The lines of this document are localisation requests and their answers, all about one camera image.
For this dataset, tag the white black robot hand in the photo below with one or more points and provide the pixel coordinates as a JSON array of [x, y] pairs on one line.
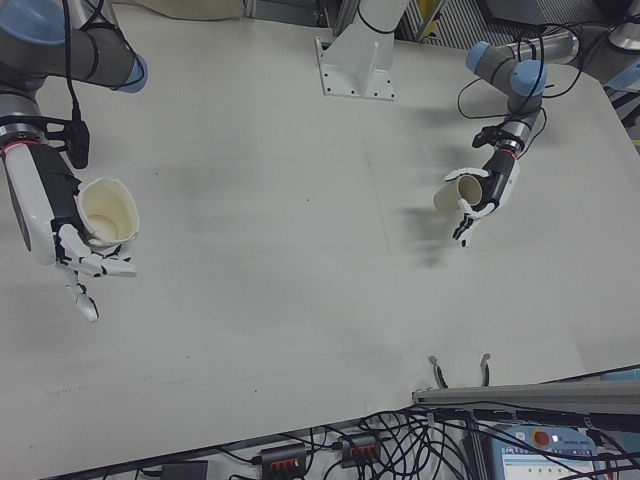
[[37, 200], [502, 182]]

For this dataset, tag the round paper cup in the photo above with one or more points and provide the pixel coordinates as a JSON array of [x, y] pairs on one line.
[[450, 197]]

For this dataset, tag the squashed wide paper cup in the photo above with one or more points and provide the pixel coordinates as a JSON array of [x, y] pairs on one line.
[[107, 210]]

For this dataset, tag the black ribbed floor mat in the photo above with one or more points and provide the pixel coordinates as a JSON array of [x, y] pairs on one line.
[[450, 30]]

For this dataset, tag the dark grey box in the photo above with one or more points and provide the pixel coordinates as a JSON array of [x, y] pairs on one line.
[[517, 11]]

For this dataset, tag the teal plastic box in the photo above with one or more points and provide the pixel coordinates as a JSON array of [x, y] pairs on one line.
[[625, 374]]

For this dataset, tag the black metal bar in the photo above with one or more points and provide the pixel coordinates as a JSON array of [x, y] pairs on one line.
[[550, 419]]

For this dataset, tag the blue-grey teach pendant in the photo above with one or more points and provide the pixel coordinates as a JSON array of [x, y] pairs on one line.
[[540, 460]]

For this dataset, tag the black orange power strip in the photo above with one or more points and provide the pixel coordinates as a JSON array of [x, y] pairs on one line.
[[360, 449], [282, 456]]

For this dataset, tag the black power adapter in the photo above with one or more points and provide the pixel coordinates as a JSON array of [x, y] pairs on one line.
[[185, 471]]

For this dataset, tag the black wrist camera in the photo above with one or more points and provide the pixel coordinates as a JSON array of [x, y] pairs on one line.
[[485, 136], [80, 145]]

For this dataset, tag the yellow black hazard post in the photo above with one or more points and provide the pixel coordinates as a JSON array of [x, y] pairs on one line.
[[428, 17]]

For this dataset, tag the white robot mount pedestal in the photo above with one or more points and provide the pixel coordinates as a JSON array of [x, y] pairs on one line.
[[360, 60]]

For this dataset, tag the aluminium profile rail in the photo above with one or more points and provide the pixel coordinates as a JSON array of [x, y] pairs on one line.
[[525, 395]]

